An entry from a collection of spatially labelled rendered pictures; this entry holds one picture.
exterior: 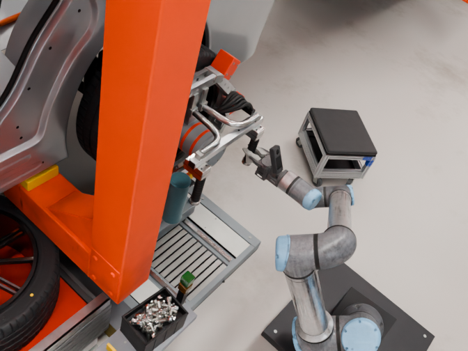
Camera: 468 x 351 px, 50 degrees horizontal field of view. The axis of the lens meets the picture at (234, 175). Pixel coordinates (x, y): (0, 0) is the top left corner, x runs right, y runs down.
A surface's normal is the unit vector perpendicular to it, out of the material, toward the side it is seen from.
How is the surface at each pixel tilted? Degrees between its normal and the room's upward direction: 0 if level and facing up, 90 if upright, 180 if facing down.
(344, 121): 0
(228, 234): 0
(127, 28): 90
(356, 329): 44
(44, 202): 0
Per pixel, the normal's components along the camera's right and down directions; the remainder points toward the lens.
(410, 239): 0.24, -0.65
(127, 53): -0.62, 0.47
